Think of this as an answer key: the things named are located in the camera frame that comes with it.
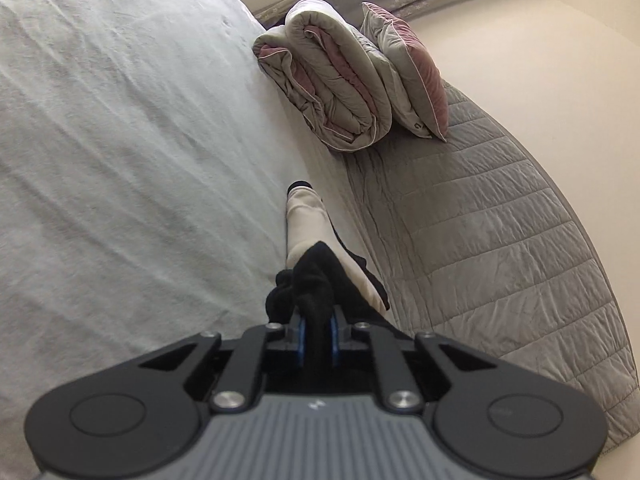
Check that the folded grey pink duvet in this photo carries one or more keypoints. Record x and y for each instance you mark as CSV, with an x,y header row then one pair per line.
x,y
335,85

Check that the light grey plush bed blanket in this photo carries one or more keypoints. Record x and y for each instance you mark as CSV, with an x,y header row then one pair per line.
x,y
125,135

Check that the grey quilted bedspread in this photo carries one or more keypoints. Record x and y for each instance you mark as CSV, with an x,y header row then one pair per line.
x,y
490,250

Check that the folded beige garment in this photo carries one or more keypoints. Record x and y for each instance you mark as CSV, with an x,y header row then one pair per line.
x,y
310,220

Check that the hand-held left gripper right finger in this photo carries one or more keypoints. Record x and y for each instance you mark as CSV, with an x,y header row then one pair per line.
x,y
334,342

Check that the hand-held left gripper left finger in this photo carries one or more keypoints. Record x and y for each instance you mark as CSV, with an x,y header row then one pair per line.
x,y
300,341

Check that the grey pink pillow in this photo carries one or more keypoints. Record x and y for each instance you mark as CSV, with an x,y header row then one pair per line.
x,y
410,65

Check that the black dress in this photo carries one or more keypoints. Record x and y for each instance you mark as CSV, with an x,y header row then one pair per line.
x,y
310,280

